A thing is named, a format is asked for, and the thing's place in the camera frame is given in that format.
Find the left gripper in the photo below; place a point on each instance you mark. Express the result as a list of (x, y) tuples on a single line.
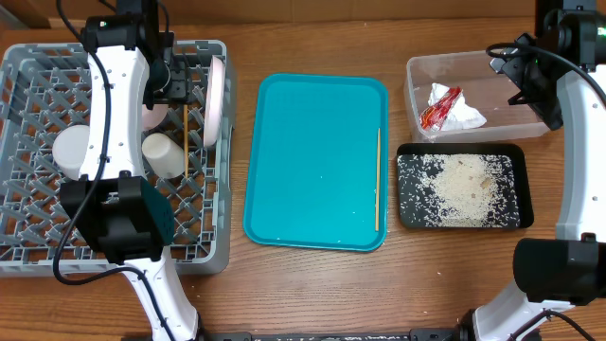
[(181, 89)]

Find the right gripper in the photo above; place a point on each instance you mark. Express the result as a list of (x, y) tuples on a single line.
[(548, 108)]

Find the small pink bowl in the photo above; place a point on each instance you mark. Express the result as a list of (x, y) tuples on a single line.
[(153, 117)]

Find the large white plate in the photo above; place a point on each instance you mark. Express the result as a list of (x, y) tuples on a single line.
[(214, 102)]

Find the white paper cup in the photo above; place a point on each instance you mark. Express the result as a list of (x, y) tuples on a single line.
[(166, 158)]

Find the white tissue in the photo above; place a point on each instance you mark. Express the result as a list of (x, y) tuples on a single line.
[(461, 116)]

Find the red snack wrapper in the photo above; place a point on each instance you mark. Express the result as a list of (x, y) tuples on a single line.
[(434, 116)]

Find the grey metal saucer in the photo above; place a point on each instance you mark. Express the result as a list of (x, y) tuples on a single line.
[(69, 149)]

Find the wooden chopstick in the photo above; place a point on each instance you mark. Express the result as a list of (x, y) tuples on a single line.
[(378, 181), (185, 134)]

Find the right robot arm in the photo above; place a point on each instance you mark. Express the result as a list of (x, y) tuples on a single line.
[(559, 71)]

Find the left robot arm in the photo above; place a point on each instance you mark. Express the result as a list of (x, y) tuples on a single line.
[(118, 212)]

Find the clear plastic bin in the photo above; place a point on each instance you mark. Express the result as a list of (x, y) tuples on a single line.
[(483, 89)]

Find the grey plastic dish rack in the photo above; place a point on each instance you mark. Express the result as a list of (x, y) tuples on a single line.
[(45, 88)]

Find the black plastic tray bin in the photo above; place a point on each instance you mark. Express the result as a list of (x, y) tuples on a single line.
[(514, 152)]

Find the rice leftovers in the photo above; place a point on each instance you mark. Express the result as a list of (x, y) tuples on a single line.
[(457, 191)]

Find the teal serving tray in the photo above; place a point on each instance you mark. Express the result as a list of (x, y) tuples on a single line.
[(312, 169)]

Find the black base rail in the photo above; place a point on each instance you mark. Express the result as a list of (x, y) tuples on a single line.
[(421, 334)]

